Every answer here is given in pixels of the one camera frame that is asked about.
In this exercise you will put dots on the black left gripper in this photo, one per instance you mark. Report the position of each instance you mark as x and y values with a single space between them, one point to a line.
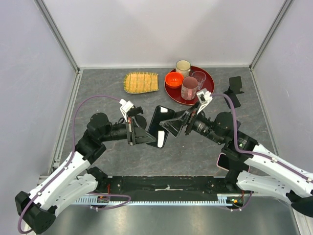
135 135

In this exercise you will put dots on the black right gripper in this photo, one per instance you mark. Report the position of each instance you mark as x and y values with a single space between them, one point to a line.
174 125

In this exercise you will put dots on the black smartphone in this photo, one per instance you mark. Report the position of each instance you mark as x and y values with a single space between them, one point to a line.
160 114

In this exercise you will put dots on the black round-base phone stand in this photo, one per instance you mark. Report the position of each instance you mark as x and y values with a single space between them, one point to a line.
136 112

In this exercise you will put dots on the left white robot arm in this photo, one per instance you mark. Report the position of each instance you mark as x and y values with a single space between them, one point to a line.
76 177

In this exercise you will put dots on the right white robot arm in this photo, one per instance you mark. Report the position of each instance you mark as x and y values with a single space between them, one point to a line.
284 181

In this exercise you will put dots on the black folding phone stand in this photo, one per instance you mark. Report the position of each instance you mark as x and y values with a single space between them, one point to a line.
235 85

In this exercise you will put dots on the pink patterned mug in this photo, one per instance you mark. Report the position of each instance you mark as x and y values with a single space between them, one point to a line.
189 88

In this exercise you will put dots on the orange bowl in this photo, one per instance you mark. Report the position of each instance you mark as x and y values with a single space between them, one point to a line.
174 80

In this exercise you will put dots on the yellow woven bamboo mat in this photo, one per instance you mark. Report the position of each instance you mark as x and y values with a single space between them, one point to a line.
141 82

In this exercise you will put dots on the clear drinking glass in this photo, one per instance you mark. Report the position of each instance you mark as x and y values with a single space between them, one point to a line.
200 77

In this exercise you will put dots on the pink-cased smartphone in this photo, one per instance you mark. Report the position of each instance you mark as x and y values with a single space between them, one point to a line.
228 164

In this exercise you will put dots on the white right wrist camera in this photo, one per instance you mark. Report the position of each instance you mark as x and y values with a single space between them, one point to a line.
204 97

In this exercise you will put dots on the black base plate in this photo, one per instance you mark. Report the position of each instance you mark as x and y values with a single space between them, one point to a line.
167 188

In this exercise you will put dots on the slotted cable duct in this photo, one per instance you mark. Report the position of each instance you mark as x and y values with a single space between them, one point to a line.
93 200

